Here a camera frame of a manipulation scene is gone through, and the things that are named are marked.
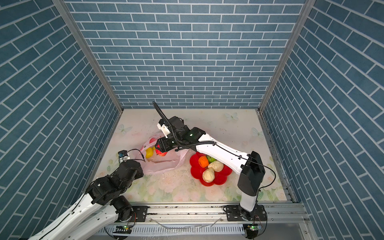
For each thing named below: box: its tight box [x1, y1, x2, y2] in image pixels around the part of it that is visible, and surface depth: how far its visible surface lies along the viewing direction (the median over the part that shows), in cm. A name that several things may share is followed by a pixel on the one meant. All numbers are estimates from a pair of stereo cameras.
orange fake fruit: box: [198, 155, 209, 168], surface depth 88 cm
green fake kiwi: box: [207, 155, 216, 163], surface depth 90 cm
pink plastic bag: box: [140, 132, 189, 175], surface depth 81 cm
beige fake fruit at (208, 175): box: [202, 168, 215, 183], surface depth 82 cm
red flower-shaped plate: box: [189, 152, 233, 186], surface depth 87 cm
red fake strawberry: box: [155, 149, 168, 157], surface depth 71 cm
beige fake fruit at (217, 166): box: [208, 160, 224, 172], surface depth 87 cm
